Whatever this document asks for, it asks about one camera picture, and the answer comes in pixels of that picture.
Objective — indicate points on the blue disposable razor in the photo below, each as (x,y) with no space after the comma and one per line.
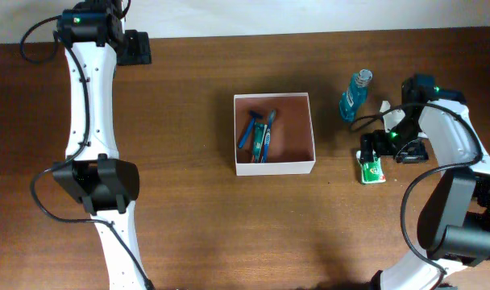
(254,117)

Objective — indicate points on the white open cardboard box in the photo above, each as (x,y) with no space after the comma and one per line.
(292,147)

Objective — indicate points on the blue mouthwash bottle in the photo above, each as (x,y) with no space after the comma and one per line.
(355,95)

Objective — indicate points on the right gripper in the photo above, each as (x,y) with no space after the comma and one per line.
(379,137)

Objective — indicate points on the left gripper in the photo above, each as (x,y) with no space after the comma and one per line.
(141,52)

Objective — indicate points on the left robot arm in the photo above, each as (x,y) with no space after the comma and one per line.
(93,175)

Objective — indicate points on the green white toothpaste tube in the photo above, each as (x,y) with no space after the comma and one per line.
(258,141)

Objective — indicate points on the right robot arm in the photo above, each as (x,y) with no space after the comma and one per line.
(453,228)

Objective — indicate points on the green white soap packet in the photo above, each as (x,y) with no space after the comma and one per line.
(371,172)

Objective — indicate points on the blue white toothbrush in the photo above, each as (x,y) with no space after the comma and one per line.
(271,118)

